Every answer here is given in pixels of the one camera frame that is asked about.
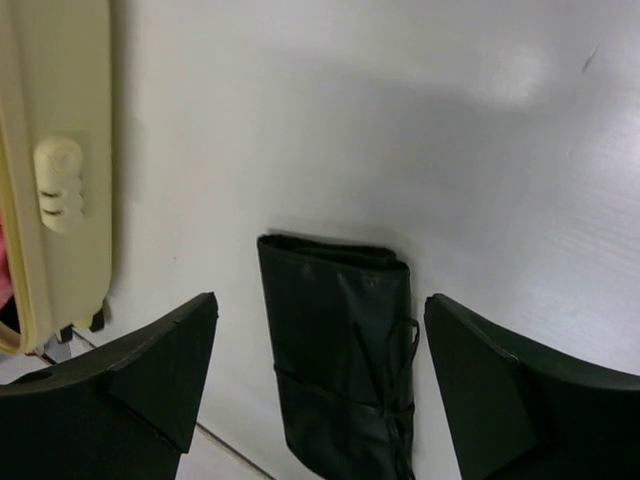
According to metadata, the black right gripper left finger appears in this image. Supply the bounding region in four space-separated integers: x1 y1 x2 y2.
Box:
1 292 218 480

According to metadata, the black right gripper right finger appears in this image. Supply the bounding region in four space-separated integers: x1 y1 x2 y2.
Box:
424 294 639 479

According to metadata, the pink patterned garment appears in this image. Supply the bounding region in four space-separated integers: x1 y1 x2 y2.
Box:
0 231 13 308

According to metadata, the black pouch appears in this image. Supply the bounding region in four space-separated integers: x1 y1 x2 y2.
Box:
257 234 420 479

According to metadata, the cream yellow suitcase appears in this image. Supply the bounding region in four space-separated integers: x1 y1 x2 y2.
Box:
1 1 112 355

